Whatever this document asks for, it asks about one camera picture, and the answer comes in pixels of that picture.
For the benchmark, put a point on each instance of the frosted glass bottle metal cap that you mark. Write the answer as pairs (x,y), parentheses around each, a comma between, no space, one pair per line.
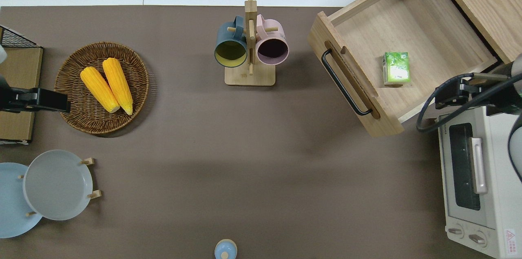
(2,54)

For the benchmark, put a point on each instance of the pink mug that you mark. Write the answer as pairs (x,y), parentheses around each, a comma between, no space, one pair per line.
(277,34)

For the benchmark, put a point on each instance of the small light blue round object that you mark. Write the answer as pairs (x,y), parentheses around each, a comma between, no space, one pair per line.
(225,249)

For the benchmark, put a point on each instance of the dark blue mug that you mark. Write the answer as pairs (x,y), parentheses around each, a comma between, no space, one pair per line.
(224,34)

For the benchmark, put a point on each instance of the light wooden drawer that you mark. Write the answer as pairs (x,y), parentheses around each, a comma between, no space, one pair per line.
(408,18)

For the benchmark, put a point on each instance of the round wicker basket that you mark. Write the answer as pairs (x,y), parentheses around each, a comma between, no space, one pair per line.
(81,122)

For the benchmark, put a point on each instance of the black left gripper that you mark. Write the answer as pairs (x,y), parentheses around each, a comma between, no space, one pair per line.
(24,100)

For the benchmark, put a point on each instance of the white toaster oven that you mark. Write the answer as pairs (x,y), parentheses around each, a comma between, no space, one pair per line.
(501,193)

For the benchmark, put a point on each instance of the yellow corn cob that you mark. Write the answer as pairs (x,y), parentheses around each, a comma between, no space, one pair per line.
(118,85)
(99,89)

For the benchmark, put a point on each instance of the green tissue pack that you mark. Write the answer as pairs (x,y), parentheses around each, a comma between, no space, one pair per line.
(396,67)

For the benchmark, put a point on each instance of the grey plate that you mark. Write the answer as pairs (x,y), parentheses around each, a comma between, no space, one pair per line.
(57,185)

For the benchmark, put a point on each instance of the light blue plate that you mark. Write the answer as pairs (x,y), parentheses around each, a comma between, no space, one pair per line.
(10,202)

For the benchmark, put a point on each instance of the wooden plate rack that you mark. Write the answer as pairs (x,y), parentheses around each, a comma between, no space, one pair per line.
(90,161)

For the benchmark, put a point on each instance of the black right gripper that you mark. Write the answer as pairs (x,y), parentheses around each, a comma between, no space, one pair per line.
(483,96)

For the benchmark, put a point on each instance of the wooden mug tree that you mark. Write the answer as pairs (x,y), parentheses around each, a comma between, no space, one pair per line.
(249,77)

